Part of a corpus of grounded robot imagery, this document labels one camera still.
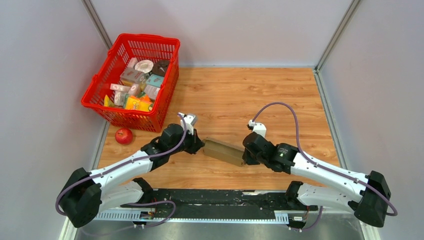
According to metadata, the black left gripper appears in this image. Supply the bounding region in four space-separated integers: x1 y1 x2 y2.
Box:
168 127 205 156

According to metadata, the brown cardboard paper box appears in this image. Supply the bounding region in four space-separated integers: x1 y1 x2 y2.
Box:
202 137 246 167

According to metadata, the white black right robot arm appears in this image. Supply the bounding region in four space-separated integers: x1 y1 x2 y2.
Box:
242 132 391 228

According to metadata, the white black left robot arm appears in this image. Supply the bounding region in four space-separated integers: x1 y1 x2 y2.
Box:
56 123 205 228

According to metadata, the light blue small box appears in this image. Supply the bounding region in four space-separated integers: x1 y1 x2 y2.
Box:
146 74 164 88

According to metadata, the grey pink carton box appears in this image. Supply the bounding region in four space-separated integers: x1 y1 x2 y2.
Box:
120 67 146 85

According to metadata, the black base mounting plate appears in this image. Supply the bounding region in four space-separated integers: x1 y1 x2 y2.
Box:
138 188 308 220

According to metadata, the yellow orange snack packet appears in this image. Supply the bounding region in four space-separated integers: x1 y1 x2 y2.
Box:
124 95 154 112

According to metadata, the red apple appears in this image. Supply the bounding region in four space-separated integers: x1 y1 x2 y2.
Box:
114 128 134 145

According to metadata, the dark brown round item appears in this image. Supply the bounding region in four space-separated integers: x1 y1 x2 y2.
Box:
151 59 170 77

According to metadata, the white tape roll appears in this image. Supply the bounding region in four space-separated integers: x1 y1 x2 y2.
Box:
134 59 154 74

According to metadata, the red plastic shopping basket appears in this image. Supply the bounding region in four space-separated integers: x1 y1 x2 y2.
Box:
81 33 180 132

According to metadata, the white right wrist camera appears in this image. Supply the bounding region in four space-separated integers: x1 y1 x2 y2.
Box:
247 119 267 138

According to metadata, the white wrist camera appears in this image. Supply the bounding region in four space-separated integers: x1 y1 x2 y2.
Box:
247 119 267 138
178 112 198 135

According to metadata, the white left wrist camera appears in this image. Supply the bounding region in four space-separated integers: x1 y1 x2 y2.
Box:
178 112 198 135

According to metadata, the aluminium corner frame post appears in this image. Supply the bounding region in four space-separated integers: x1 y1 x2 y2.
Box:
314 0 362 73

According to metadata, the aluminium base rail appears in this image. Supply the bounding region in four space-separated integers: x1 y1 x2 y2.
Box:
57 190 382 240

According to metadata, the left aluminium frame post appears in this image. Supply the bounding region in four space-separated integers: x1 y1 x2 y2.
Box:
81 0 113 50

